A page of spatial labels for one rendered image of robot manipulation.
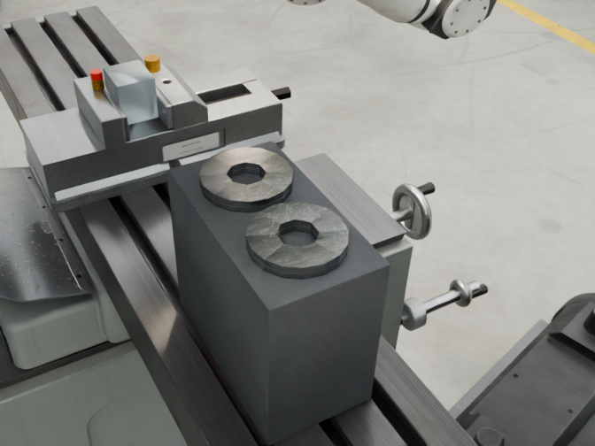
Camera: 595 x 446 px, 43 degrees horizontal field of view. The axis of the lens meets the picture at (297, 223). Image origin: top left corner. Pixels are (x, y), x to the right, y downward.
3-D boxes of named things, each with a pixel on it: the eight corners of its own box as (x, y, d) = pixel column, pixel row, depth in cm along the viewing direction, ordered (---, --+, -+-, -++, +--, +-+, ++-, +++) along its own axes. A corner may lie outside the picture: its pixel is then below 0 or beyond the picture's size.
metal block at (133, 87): (143, 97, 106) (139, 59, 103) (158, 117, 102) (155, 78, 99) (108, 105, 104) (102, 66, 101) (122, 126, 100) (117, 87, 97)
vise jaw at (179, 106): (174, 81, 111) (173, 57, 109) (209, 121, 103) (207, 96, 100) (136, 90, 109) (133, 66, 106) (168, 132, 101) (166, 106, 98)
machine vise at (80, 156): (243, 101, 121) (243, 38, 114) (288, 147, 111) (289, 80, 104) (25, 156, 107) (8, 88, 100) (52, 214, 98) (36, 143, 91)
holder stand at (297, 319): (272, 268, 91) (273, 127, 78) (373, 399, 76) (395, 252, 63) (179, 302, 86) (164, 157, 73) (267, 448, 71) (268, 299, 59)
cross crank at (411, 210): (407, 211, 158) (415, 166, 151) (443, 244, 150) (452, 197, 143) (344, 234, 152) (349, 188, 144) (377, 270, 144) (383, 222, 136)
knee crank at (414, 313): (475, 283, 155) (480, 261, 151) (494, 301, 151) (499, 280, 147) (388, 319, 146) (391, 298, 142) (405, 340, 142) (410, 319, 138)
